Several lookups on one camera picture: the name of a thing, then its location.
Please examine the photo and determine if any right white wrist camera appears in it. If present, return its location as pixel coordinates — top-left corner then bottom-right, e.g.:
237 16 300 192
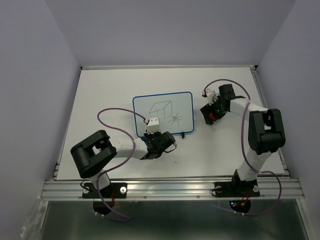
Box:
201 89 220 105

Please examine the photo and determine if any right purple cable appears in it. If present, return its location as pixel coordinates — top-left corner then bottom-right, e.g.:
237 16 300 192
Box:
203 79 283 217

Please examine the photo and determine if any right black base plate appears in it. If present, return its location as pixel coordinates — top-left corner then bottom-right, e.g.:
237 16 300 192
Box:
212 181 261 198

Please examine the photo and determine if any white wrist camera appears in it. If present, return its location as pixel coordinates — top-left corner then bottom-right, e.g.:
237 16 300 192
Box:
145 116 161 135
201 89 220 105

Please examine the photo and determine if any purple cable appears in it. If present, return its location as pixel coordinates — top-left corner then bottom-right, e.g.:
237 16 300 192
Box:
97 107 148 222
203 79 283 217

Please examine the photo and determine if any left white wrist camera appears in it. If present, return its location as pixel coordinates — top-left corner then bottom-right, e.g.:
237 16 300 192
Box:
145 116 161 135

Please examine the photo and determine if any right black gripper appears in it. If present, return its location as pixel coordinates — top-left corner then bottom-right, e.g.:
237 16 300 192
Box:
199 94 227 125

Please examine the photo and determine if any aluminium back rail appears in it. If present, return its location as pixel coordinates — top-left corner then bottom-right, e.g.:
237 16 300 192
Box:
80 64 258 70

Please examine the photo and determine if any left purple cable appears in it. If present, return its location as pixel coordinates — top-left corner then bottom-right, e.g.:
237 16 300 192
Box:
97 107 148 222

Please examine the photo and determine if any aluminium right side rail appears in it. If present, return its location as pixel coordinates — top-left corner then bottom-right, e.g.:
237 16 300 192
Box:
246 70 289 180

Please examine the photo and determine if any clear plastic sheet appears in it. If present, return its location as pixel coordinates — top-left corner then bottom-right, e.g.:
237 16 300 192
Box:
20 197 48 240

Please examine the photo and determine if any red whiteboard eraser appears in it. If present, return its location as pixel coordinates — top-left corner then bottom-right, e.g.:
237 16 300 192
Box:
208 113 218 122

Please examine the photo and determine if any aluminium front rail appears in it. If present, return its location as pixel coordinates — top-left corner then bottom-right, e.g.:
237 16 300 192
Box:
40 176 305 202

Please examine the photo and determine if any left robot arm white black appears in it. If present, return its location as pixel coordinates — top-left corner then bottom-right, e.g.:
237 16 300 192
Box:
70 130 177 197

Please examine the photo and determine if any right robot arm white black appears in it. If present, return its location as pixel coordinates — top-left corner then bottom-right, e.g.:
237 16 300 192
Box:
200 84 286 195

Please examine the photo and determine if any blue framed whiteboard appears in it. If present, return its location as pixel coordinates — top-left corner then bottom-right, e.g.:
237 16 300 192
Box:
132 91 195 135

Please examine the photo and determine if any aluminium rail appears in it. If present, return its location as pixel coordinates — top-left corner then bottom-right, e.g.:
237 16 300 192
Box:
80 64 258 70
40 176 305 202
246 70 289 180

